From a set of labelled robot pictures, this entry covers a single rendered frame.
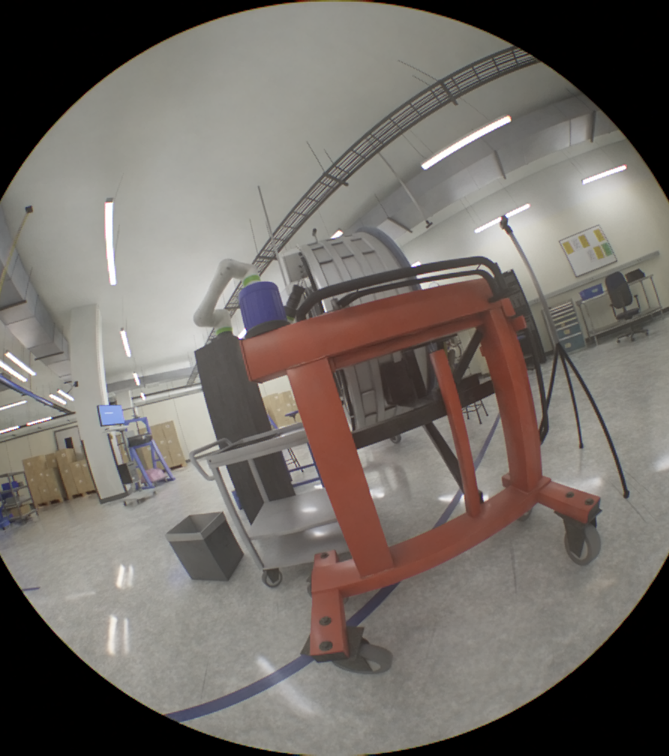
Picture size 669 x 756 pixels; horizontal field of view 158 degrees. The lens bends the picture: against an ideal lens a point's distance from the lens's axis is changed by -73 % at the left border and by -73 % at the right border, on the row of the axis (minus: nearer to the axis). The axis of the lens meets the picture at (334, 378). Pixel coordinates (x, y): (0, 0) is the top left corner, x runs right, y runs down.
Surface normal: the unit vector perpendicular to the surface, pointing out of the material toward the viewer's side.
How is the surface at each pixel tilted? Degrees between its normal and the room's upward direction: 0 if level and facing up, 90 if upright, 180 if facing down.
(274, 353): 90
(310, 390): 90
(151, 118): 180
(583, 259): 90
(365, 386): 124
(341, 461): 90
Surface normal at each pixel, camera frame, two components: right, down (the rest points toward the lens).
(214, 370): -0.13, -0.02
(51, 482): 0.63, -0.25
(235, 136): 0.31, 0.95
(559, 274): -0.71, 0.18
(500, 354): -0.95, 0.30
